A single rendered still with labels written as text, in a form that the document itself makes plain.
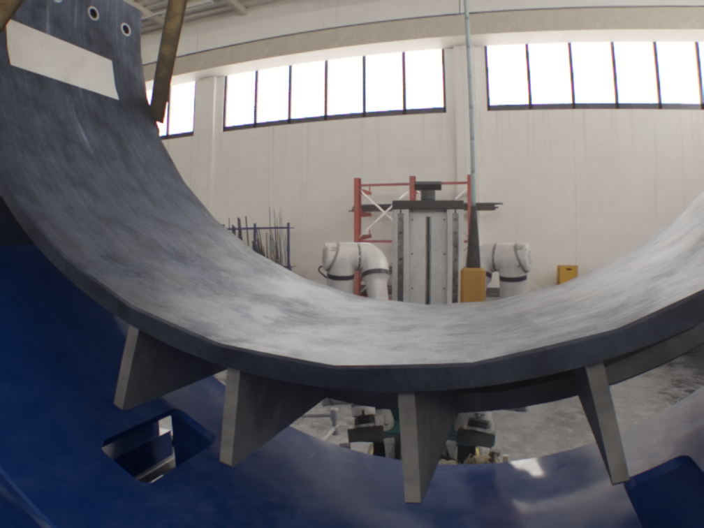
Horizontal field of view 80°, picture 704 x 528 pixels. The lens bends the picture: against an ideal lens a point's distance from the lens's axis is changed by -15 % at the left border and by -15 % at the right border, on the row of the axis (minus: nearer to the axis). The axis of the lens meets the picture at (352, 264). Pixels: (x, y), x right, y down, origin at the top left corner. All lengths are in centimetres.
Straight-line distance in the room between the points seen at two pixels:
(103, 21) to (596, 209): 1074
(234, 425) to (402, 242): 171
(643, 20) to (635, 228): 458
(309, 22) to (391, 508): 1216
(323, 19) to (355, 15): 84
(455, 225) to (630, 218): 953
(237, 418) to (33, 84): 101
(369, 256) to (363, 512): 119
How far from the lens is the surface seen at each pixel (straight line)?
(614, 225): 1160
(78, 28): 167
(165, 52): 172
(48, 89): 144
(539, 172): 1146
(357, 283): 1048
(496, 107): 1179
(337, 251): 202
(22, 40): 149
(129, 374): 86
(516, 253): 200
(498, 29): 1165
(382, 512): 116
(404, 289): 234
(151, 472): 167
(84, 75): 159
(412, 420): 64
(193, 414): 136
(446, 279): 238
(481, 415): 179
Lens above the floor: 157
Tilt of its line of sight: 2 degrees down
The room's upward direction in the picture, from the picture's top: straight up
